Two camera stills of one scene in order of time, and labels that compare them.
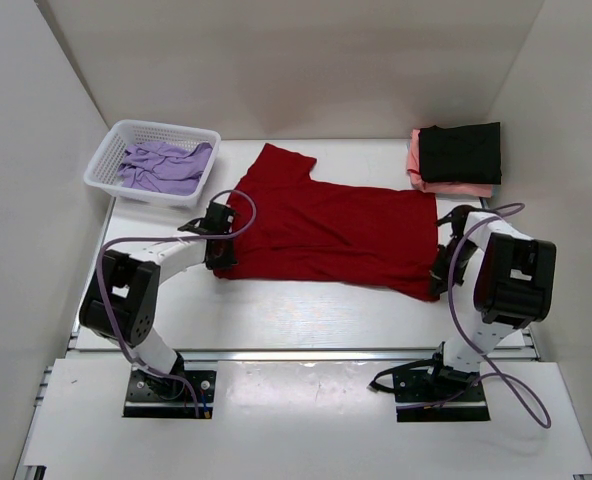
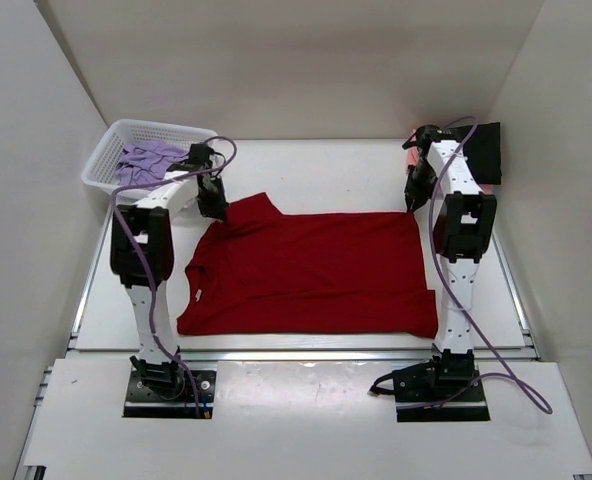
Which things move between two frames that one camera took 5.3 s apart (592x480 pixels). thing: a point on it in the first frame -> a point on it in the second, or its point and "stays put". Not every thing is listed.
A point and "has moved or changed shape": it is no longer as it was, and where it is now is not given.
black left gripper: x=228 y=261 -> x=217 y=210
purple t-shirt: x=164 y=167 stays put
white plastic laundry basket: x=103 y=171 stays put
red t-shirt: x=307 y=230 has moved or changed shape
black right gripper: x=440 y=276 -> x=415 y=196
